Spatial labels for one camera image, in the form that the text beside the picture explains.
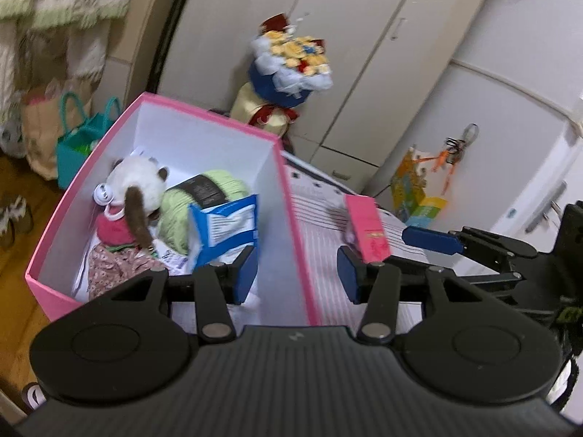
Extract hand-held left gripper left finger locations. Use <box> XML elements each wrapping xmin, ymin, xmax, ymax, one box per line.
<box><xmin>109</xmin><ymin>245</ymin><xmax>259</xmax><ymax>343</ymax></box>

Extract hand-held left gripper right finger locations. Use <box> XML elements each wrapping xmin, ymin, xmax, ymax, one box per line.
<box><xmin>337</xmin><ymin>246</ymin><xmax>497</xmax><ymax>346</ymax></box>

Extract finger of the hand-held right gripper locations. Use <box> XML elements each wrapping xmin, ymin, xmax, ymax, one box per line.
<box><xmin>402</xmin><ymin>225</ymin><xmax>538</xmax><ymax>258</ymax></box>
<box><xmin>469</xmin><ymin>271</ymin><xmax>524</xmax><ymax>293</ymax></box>

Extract blue tissue packet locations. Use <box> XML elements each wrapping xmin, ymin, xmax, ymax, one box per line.
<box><xmin>188</xmin><ymin>194</ymin><xmax>259</xmax><ymax>270</ymax></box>

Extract small pink box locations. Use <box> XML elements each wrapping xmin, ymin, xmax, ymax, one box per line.
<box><xmin>344</xmin><ymin>193</ymin><xmax>391</xmax><ymax>265</ymax></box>

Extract white tissue pack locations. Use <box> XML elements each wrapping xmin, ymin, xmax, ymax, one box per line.
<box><xmin>155</xmin><ymin>242</ymin><xmax>201</xmax><ymax>276</ymax></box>

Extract pink floral cloth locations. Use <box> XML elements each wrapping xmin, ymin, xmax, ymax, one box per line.
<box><xmin>86</xmin><ymin>241</ymin><xmax>167</xmax><ymax>299</ymax></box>

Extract large pink box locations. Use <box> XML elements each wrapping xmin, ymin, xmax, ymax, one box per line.
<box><xmin>25</xmin><ymin>92</ymin><xmax>320</xmax><ymax>326</ymax></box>

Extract white plush toy brown ears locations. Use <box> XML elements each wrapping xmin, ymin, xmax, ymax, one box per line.
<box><xmin>93</xmin><ymin>155</ymin><xmax>170</xmax><ymax>249</ymax></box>

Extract colourful paper bag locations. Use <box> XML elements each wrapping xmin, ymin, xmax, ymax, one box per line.
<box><xmin>392</xmin><ymin>146</ymin><xmax>449</xmax><ymax>224</ymax></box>

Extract green yarn ball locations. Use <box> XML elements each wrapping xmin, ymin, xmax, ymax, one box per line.
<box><xmin>157</xmin><ymin>169</ymin><xmax>251</xmax><ymax>256</ymax></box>

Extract white door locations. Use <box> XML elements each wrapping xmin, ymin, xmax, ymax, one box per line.
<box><xmin>489</xmin><ymin>118</ymin><xmax>583</xmax><ymax>256</ymax></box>

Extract beige wardrobe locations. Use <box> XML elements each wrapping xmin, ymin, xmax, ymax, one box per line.
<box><xmin>159</xmin><ymin>0</ymin><xmax>497</xmax><ymax>192</ymax></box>

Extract flower bouquet blue wrap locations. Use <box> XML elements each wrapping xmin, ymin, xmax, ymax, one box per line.
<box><xmin>230</xmin><ymin>15</ymin><xmax>334</xmax><ymax>135</ymax></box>

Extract teal bag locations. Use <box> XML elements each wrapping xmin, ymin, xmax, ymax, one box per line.
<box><xmin>55</xmin><ymin>92</ymin><xmax>123</xmax><ymax>191</ymax></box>

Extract pair of slippers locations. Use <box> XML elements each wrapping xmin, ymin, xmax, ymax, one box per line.
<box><xmin>0</xmin><ymin>195</ymin><xmax>35</xmax><ymax>249</ymax></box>

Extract brown paper bag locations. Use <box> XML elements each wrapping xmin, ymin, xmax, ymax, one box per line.
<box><xmin>20</xmin><ymin>79</ymin><xmax>92</xmax><ymax>180</ymax></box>

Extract metal door handle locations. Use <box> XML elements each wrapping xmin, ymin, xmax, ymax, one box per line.
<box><xmin>524</xmin><ymin>181</ymin><xmax>568</xmax><ymax>234</ymax></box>

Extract black cords bundle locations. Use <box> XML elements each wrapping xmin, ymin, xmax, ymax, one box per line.
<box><xmin>428</xmin><ymin>124</ymin><xmax>480</xmax><ymax>196</ymax></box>

